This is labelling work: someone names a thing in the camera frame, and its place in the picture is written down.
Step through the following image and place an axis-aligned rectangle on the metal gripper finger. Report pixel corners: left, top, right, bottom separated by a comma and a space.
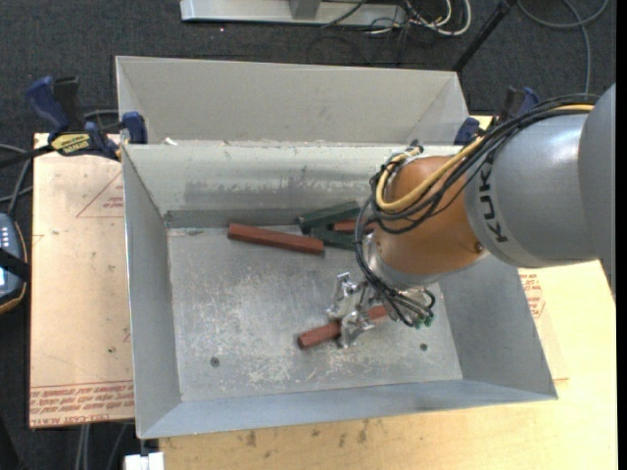
325, 271, 367, 319
335, 309, 378, 351

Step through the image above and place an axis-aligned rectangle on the red-brown block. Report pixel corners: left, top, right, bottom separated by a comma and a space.
296, 305, 390, 352
226, 222, 326, 258
332, 217, 377, 235

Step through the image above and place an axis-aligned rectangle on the dark green flat block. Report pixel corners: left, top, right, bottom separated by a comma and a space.
298, 201, 362, 235
310, 226, 360, 252

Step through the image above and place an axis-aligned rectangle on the grey metal bin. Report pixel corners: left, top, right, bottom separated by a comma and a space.
115, 55, 559, 441

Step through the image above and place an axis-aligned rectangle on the brown cardboard board red print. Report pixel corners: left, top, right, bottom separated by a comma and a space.
28, 132, 572, 431

